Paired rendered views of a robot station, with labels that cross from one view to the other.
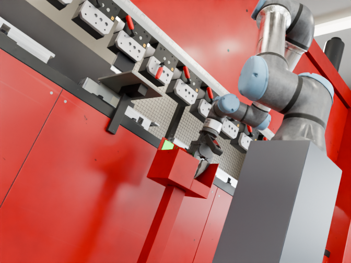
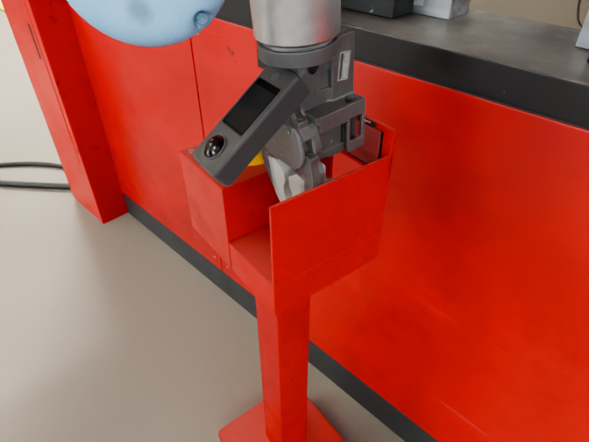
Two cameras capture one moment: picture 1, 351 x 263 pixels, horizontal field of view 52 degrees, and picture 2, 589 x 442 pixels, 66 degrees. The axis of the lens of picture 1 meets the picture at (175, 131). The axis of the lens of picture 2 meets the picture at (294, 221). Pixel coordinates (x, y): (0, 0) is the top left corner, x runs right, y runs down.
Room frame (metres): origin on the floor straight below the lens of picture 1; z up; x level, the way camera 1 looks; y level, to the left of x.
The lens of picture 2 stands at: (1.36, -0.54, 1.05)
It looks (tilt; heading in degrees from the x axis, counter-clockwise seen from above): 38 degrees down; 82
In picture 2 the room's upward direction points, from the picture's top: straight up
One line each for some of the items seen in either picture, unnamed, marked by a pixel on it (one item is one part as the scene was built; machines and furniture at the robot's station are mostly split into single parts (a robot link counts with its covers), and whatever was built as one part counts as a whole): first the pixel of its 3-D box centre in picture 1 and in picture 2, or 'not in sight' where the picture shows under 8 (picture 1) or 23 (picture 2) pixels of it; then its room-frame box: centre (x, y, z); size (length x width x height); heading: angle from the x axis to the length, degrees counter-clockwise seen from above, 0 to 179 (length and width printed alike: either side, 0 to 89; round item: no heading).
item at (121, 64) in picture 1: (122, 66); not in sight; (1.54, 0.34, 1.13); 0.10 x 0.02 x 0.10; 128
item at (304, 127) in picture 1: (300, 138); not in sight; (0.91, -0.33, 0.82); 0.15 x 0.15 x 0.10
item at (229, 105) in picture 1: (230, 107); not in sight; (1.31, -0.17, 1.02); 0.11 x 0.11 x 0.08; 6
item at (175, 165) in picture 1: (184, 166); (280, 185); (1.40, -0.08, 0.75); 0.20 x 0.16 x 0.18; 119
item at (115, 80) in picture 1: (129, 86); not in sight; (1.43, 0.25, 1.00); 0.26 x 0.18 x 0.01; 38
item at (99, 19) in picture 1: (96, 13); not in sight; (1.40, 0.52, 1.26); 0.15 x 0.09 x 0.17; 128
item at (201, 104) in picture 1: (206, 105); not in sight; (1.89, -0.11, 1.26); 0.15 x 0.09 x 0.17; 128
